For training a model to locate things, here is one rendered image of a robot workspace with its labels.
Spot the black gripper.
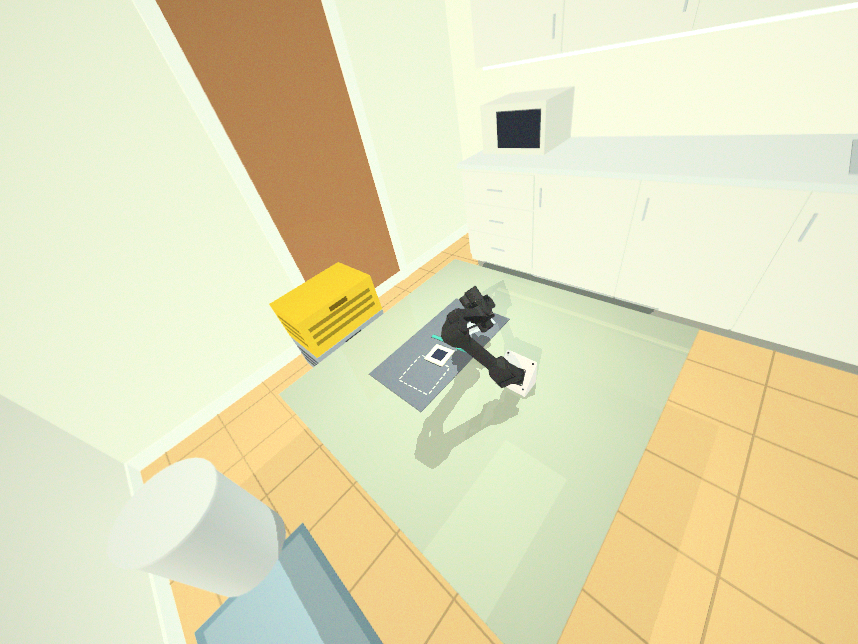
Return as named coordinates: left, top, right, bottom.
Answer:
left=459, top=295, right=494, bottom=333

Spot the cream tile with dark square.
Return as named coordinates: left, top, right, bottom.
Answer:
left=424, top=344, right=455, bottom=367

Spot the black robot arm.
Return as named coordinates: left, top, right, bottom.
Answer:
left=441, top=285, right=526, bottom=389

